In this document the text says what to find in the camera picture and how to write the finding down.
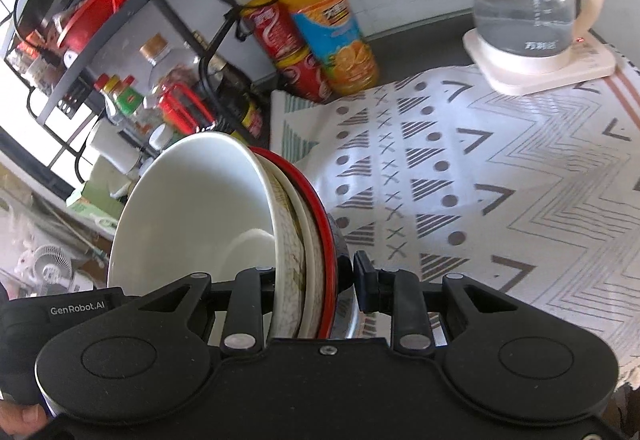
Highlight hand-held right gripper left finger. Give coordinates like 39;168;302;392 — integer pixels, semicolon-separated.
138;266;277;356

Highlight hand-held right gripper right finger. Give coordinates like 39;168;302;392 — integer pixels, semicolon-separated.
352;250;522;355

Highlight patterned cream bowl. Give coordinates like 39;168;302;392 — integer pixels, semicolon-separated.
257;159;307;341

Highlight red and black bowl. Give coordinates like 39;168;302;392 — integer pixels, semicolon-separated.
249;145;355;340

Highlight plain cream bowl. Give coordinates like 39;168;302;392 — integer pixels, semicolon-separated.
282;169;327;340

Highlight large white bowl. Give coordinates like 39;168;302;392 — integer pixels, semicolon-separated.
106;131;279;321

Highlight person's left hand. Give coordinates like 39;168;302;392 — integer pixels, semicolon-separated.
0;399;52;440

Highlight small white fan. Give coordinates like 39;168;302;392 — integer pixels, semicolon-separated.
17;243;77;297

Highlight green carton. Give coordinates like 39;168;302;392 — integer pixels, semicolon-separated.
64;179;127;234

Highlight patterned white tablecloth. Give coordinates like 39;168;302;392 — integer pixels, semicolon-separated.
269;32;640;393

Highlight dark soy sauce bottle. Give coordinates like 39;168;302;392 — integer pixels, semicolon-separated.
192;32;266;139

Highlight glass jar red clip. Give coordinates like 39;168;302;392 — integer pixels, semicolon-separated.
157;79;217;137

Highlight white cup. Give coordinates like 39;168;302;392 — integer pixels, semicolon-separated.
88;119;144;177

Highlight small red-capped bottle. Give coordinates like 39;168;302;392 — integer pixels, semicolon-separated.
118;74;152;122
93;73;119;122

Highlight red cola can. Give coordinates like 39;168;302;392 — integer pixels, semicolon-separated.
240;0;334;104

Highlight small yellow-capped bottle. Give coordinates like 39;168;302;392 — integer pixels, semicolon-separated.
106;75;132;119

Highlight glass bottle cork stopper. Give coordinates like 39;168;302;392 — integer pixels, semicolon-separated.
140;33;202;92

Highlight orange juice bottle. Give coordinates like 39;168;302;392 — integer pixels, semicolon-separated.
263;0;381;96

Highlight cream kettle base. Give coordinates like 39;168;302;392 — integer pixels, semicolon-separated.
462;27;619;97

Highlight black metal rack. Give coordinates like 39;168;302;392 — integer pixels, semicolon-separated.
0;0;263;188

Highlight red plastic container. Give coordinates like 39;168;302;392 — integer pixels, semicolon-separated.
51;0;132;55

